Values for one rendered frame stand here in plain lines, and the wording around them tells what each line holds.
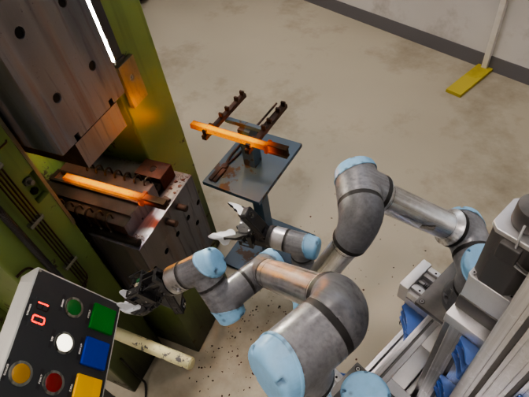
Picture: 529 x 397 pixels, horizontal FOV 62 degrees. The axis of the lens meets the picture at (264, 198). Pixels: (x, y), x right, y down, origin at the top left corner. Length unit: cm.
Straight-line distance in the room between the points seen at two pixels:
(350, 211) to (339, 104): 244
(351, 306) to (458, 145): 256
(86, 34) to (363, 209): 86
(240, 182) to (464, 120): 196
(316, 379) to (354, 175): 57
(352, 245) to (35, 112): 85
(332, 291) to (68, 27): 93
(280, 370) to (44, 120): 87
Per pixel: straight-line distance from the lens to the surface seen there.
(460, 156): 316
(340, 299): 75
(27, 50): 121
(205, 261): 104
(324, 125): 330
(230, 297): 109
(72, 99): 131
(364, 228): 109
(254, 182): 194
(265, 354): 72
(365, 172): 116
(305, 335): 73
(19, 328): 125
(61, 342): 129
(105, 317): 139
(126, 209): 163
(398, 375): 149
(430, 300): 151
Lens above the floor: 212
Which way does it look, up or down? 49 degrees down
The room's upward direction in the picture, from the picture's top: 10 degrees counter-clockwise
